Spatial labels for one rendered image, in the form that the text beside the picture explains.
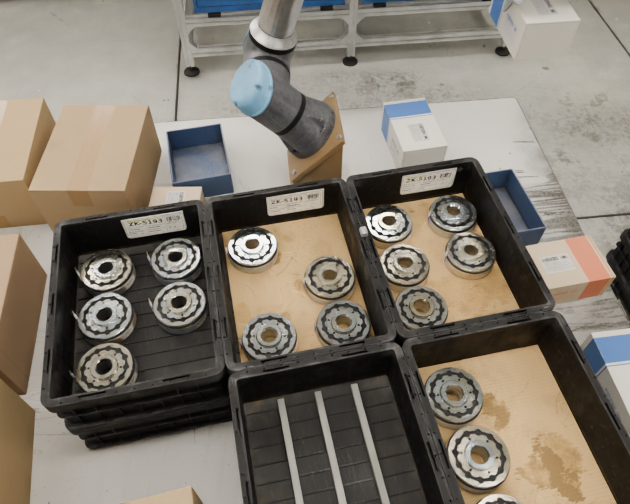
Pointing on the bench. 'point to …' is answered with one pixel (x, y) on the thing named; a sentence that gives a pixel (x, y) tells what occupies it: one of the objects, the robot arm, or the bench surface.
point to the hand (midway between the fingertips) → (533, 7)
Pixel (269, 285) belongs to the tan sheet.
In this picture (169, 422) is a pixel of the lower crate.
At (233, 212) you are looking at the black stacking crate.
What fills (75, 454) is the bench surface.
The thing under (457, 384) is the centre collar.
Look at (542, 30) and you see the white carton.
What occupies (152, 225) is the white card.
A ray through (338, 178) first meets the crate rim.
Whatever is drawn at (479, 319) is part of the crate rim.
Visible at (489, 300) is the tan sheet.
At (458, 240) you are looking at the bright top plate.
